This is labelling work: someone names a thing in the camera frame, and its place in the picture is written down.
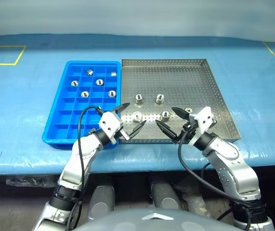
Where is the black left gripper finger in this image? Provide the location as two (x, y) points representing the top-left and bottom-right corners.
(114, 103), (131, 115)
(127, 120), (147, 140)

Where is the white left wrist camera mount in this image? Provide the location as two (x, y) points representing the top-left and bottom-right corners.
(98, 111), (124, 145)

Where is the clear crumpled plastic sheet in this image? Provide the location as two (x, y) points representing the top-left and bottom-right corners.
(5, 175), (59, 189)

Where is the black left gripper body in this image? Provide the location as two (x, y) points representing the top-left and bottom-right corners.
(114, 109), (131, 142)

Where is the grey rounded leg shell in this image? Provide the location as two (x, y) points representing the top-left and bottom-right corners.
(88, 184), (116, 221)
(150, 180), (182, 210)

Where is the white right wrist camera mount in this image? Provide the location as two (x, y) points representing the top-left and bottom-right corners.
(189, 106), (217, 133)

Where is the blue plastic table cover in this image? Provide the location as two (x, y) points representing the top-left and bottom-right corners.
(0, 33), (275, 174)

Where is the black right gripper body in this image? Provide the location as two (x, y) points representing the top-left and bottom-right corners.
(175, 115), (199, 145)

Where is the blue compartment tray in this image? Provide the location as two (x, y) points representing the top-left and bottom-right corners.
(41, 60), (122, 150)

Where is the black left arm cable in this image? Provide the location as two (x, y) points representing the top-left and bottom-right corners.
(66, 105), (104, 231)

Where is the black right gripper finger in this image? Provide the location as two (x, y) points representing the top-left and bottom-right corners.
(155, 119), (179, 144)
(171, 107), (190, 120)

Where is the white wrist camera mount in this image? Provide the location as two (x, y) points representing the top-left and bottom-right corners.
(189, 106), (217, 133)
(98, 111), (124, 145)

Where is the perforated metal tray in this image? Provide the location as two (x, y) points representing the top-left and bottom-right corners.
(119, 58), (242, 144)

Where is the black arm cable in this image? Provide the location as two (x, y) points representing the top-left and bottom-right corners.
(177, 127), (267, 231)
(66, 105), (104, 231)

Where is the silver robot torso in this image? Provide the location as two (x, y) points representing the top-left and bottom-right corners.
(76, 206), (248, 231)

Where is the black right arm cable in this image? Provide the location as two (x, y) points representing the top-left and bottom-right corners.
(177, 127), (267, 231)

